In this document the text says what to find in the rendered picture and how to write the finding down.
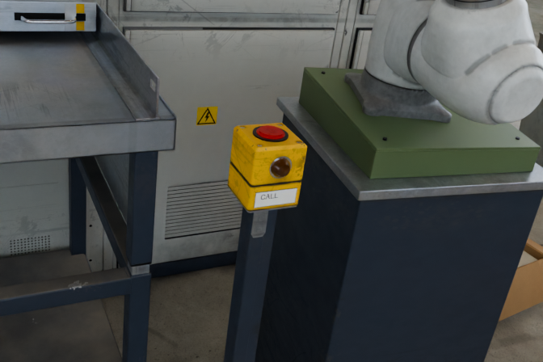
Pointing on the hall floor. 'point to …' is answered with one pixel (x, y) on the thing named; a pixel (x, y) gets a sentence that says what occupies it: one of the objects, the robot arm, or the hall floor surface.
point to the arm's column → (389, 272)
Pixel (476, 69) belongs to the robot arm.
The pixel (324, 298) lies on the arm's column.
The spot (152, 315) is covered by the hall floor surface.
